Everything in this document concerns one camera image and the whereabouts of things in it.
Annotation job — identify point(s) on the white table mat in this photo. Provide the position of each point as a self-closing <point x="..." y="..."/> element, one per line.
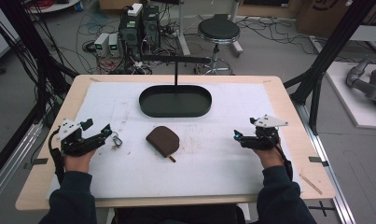
<point x="207" y="174"/>

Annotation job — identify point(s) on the black metal frame post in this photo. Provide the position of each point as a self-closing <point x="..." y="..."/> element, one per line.
<point x="27" y="40"/>
<point x="328" y="53"/>

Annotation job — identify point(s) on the white desk leg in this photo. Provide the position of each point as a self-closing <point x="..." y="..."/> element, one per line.
<point x="182" y="34"/>
<point x="237" y="46"/>

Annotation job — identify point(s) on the white box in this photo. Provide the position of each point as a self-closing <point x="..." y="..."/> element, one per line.
<point x="135" y="9"/>

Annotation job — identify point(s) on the thin wooden stick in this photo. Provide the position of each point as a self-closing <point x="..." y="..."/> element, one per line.
<point x="310" y="184"/>

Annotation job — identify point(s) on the grey power supply unit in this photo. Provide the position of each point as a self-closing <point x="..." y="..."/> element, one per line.
<point x="101" y="43"/>
<point x="114" y="44"/>

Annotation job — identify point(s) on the black computer tower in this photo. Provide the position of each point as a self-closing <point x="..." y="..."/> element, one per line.
<point x="130" y="32"/>
<point x="150" y="26"/>

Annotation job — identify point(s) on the person's right hand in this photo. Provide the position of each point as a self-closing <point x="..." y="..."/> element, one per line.
<point x="271" y="158"/>

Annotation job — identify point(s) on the black oval tray with crossbar stand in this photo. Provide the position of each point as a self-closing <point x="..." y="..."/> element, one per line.
<point x="176" y="104"/>

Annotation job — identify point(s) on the white floor platform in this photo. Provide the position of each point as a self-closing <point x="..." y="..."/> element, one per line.
<point x="353" y="105"/>

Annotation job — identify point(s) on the grey tape strip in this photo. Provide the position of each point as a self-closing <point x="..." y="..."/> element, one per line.
<point x="317" y="160"/>
<point x="39" y="161"/>

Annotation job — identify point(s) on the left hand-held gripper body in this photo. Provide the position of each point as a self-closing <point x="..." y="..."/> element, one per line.
<point x="72" y="144"/>

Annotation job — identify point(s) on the black round stool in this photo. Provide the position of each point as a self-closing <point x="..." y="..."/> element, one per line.
<point x="219" y="29"/>

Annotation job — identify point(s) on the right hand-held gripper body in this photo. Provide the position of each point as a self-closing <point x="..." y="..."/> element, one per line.
<point x="265" y="137"/>

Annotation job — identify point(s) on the aluminium rail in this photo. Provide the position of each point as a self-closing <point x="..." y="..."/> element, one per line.
<point x="11" y="168"/>
<point x="327" y="174"/>

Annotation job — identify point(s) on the person's left hand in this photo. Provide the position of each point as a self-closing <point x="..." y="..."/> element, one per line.
<point x="78" y="162"/>

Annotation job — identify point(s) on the cardboard box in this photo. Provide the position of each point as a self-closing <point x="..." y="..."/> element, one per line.
<point x="322" y="18"/>

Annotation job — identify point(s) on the brown leather pouch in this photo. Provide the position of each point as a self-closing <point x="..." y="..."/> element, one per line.
<point x="162" y="140"/>

